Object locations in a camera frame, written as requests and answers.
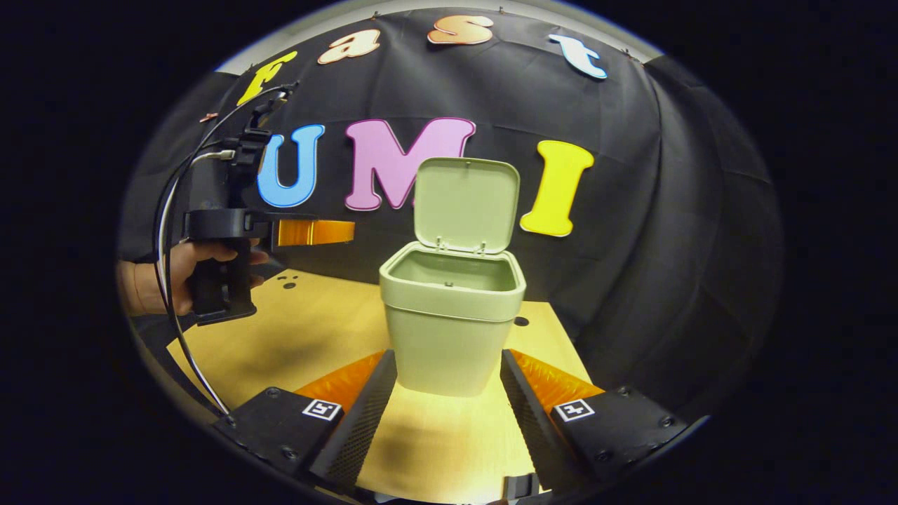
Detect wooden desktop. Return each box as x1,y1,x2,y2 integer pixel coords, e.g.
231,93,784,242
167,268,597,504

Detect black backdrop cloth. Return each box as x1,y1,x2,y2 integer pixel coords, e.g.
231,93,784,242
118,7,785,415

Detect white cable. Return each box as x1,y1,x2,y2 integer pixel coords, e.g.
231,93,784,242
159,149,236,416

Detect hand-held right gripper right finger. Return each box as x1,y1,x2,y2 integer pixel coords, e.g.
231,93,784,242
500,349,692,492

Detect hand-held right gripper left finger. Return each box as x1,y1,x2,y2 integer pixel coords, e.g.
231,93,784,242
214,349,398,492

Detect green desktop garbage bin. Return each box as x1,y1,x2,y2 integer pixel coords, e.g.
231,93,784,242
379,157,527,398

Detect black cable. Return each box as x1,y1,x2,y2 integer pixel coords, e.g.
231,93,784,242
152,84,295,411

